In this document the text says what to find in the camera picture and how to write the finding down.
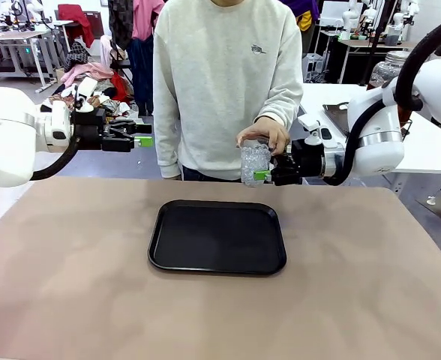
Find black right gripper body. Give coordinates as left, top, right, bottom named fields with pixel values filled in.
left=276, top=138, right=325, bottom=187

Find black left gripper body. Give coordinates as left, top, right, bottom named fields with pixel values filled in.
left=70, top=108, right=108, bottom=152

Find shorter clear plastic iced cup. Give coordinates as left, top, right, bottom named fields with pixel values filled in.
left=238, top=136, right=273, bottom=188

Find person's left forearm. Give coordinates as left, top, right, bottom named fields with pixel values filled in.
left=256, top=84, right=305, bottom=131

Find person's right forearm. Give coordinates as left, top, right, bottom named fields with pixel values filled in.
left=153, top=93, right=184, bottom=177

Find person's left hand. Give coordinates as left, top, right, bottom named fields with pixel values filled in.
left=235, top=115, right=292, bottom=157

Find white crumpled cloth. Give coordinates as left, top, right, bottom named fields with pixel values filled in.
left=109, top=101, right=145, bottom=123

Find red cloth in pile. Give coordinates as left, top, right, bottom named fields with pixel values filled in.
left=110, top=70, right=132, bottom=103

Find person's dark blue jeans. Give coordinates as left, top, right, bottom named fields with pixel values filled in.
left=181, top=164, right=244, bottom=184

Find navy hanging trousers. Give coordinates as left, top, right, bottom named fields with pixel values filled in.
left=126, top=37, right=156, bottom=116

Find dark metal tray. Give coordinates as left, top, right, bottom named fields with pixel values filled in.
left=322, top=103, right=353, bottom=138

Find pink cloth in pile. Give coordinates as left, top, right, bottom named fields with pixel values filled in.
left=61, top=61, right=115, bottom=86

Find white side table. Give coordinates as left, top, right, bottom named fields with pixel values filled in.
left=297, top=82, right=441, bottom=176

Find black white checked cloth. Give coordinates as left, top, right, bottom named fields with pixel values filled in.
left=64, top=41, right=92, bottom=71

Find black plastic tray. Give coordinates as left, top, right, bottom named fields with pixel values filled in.
left=148, top=199, right=288, bottom=278

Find white computer case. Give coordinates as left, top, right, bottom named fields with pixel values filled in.
left=298, top=52, right=326, bottom=83

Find person's grey sweatshirt torso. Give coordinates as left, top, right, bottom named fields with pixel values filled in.
left=152, top=0, right=305, bottom=182

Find dark patterned hanging garment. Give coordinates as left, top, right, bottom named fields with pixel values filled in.
left=107, top=0, right=134, bottom=50

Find red hanging garment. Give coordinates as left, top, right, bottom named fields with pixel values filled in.
left=58, top=4, right=95, bottom=48

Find pink hanging garment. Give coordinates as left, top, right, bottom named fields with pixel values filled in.
left=132, top=0, right=165, bottom=41

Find background desk with white legs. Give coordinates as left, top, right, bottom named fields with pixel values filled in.
left=0, top=31, right=59, bottom=94

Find glass tea dispenser jar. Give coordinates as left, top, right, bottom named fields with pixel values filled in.
left=368, top=50, right=413, bottom=128

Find background black framed table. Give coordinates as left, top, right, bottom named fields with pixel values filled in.
left=313, top=29, right=437, bottom=84

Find dark floor stand plate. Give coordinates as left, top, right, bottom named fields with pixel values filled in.
left=415, top=194, right=441, bottom=223

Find purple and yellow garment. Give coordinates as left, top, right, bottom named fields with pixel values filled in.
left=287, top=0, right=321, bottom=31

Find black slanted pole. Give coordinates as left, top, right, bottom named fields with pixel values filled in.
left=358, top=0, right=392, bottom=86

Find grey container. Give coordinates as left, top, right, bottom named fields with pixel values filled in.
left=385, top=25, right=401, bottom=47

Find white board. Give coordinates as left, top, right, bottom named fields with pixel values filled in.
left=319, top=0, right=351, bottom=27

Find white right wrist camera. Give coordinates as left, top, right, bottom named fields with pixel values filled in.
left=297, top=113, right=335, bottom=146

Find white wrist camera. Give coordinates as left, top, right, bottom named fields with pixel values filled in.
left=297, top=113, right=335, bottom=146
left=72, top=76, right=99, bottom=114

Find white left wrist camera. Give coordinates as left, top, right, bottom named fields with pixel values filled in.
left=72, top=76, right=99, bottom=114

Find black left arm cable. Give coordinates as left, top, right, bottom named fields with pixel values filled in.
left=30, top=136, right=82, bottom=182

